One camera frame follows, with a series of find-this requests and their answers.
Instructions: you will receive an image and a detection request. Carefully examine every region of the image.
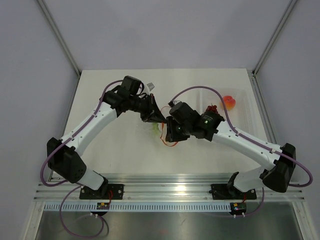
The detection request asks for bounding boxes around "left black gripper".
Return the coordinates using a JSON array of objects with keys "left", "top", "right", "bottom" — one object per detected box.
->
[{"left": 129, "top": 93, "right": 167, "bottom": 124}]

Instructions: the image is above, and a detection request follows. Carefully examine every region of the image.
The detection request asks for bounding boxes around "clear zip top bag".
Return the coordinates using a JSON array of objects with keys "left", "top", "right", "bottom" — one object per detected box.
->
[{"left": 147, "top": 106, "right": 180, "bottom": 148}]

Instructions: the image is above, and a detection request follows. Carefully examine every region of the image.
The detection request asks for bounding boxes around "red grape bunch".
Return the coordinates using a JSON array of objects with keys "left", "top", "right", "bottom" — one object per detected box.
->
[{"left": 206, "top": 105, "right": 219, "bottom": 114}]

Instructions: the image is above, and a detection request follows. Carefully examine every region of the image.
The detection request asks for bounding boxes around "peach fruit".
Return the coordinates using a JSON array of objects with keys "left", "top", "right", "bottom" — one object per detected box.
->
[{"left": 222, "top": 95, "right": 236, "bottom": 111}]

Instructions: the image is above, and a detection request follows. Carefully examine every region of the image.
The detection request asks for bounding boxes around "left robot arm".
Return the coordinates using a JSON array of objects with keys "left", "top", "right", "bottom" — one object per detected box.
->
[{"left": 43, "top": 75, "right": 166, "bottom": 199}]

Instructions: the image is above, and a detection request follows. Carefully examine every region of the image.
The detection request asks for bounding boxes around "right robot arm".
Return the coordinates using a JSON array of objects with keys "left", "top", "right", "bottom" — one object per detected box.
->
[{"left": 165, "top": 102, "right": 296, "bottom": 199}]

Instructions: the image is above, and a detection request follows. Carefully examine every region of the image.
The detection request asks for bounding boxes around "white plastic basket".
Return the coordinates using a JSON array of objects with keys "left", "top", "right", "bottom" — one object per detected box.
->
[{"left": 197, "top": 87, "right": 258, "bottom": 135}]

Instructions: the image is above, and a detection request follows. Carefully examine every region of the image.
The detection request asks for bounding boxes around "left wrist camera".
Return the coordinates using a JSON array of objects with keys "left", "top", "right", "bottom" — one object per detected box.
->
[{"left": 146, "top": 82, "right": 155, "bottom": 92}]

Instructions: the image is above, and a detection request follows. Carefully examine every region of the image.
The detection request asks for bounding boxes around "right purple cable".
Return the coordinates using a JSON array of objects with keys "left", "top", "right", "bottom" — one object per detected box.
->
[{"left": 168, "top": 86, "right": 314, "bottom": 218}]

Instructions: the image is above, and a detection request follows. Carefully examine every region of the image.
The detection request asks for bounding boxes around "purple cable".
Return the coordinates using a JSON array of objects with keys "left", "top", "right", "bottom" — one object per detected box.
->
[
  {"left": 39, "top": 79, "right": 111, "bottom": 237},
  {"left": 168, "top": 86, "right": 314, "bottom": 218}
]

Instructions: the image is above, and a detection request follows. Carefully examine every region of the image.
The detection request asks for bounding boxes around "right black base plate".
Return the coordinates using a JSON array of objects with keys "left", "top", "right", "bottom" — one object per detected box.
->
[{"left": 209, "top": 183, "right": 257, "bottom": 200}]

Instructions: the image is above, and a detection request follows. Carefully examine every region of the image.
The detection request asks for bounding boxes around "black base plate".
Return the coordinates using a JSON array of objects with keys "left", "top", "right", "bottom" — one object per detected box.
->
[
  {"left": 209, "top": 183, "right": 257, "bottom": 200},
  {"left": 79, "top": 183, "right": 124, "bottom": 200}
]

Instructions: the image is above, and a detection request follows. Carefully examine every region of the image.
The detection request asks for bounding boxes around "aluminium mounting rail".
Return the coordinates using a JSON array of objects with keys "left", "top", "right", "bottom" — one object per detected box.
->
[{"left": 33, "top": 173, "right": 305, "bottom": 202}]

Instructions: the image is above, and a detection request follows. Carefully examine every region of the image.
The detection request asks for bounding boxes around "left aluminium frame post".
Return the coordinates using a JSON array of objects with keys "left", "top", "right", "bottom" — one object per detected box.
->
[{"left": 35, "top": 0, "right": 82, "bottom": 79}]

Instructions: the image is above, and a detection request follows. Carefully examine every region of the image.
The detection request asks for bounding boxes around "aluminium frame post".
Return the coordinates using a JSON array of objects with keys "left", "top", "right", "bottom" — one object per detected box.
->
[
  {"left": 35, "top": 0, "right": 82, "bottom": 79},
  {"left": 252, "top": 0, "right": 300, "bottom": 77}
]

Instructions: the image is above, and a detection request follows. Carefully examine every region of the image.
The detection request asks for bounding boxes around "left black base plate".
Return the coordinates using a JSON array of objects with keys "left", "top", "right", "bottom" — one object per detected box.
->
[{"left": 79, "top": 183, "right": 124, "bottom": 200}]

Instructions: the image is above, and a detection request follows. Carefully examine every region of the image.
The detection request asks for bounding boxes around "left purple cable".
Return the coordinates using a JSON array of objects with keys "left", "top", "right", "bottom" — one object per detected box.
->
[{"left": 39, "top": 79, "right": 111, "bottom": 237}]

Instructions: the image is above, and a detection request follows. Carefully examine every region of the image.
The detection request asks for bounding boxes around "white slotted cable duct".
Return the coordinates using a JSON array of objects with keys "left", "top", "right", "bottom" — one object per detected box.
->
[{"left": 44, "top": 202, "right": 231, "bottom": 213}]

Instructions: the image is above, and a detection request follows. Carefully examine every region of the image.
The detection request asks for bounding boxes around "right aluminium frame post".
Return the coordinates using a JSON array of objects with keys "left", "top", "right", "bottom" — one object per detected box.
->
[{"left": 252, "top": 0, "right": 300, "bottom": 77}]

